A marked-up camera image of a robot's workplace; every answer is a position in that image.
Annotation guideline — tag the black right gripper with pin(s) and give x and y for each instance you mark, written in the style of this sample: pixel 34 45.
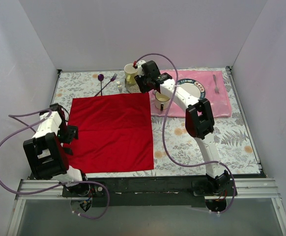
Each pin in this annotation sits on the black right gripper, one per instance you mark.
pixel 142 83

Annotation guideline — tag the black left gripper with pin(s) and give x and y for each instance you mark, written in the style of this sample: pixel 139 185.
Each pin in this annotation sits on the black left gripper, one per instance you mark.
pixel 72 132

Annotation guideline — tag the red cloth napkin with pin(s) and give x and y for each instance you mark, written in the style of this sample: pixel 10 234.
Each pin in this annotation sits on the red cloth napkin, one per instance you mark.
pixel 114 133

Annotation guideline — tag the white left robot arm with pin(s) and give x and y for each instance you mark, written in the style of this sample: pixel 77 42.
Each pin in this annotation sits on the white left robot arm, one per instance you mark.
pixel 48 158

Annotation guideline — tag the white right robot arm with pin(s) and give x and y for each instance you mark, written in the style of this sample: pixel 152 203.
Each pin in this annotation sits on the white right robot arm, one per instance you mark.
pixel 199 124

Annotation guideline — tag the speckled round coaster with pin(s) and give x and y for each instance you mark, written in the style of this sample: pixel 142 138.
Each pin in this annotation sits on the speckled round coaster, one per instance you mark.
pixel 134 88

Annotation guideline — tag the yellow ceramic mug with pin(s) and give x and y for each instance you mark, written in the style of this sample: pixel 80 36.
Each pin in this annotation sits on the yellow ceramic mug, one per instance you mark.
pixel 130 73

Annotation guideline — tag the cream enamel mug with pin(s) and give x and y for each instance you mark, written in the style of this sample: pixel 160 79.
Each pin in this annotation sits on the cream enamel mug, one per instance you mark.
pixel 161 101

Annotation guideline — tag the purple fork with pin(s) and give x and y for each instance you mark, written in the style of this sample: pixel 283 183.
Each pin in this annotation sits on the purple fork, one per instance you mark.
pixel 113 78

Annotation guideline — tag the white plate blue rim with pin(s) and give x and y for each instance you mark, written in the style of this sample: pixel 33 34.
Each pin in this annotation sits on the white plate blue rim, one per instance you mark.
pixel 193 87

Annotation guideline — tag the purple spoon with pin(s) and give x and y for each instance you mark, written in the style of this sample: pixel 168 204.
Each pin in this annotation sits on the purple spoon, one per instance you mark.
pixel 100 82

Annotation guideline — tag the pink placemat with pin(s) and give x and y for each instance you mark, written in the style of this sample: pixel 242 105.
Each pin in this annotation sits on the pink placemat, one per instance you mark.
pixel 220 103

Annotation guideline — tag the silver fork on placemat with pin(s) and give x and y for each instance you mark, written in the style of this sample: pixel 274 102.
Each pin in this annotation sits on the silver fork on placemat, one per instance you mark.
pixel 216 89

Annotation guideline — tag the silver fork black handle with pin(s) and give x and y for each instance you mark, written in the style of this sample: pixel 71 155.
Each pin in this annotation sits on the silver fork black handle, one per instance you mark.
pixel 119 86

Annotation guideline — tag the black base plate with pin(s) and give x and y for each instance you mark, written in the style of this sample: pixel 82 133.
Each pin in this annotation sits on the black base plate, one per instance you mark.
pixel 161 191

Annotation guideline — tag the aluminium frame rail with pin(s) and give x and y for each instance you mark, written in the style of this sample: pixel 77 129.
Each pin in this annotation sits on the aluminium frame rail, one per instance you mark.
pixel 247 188

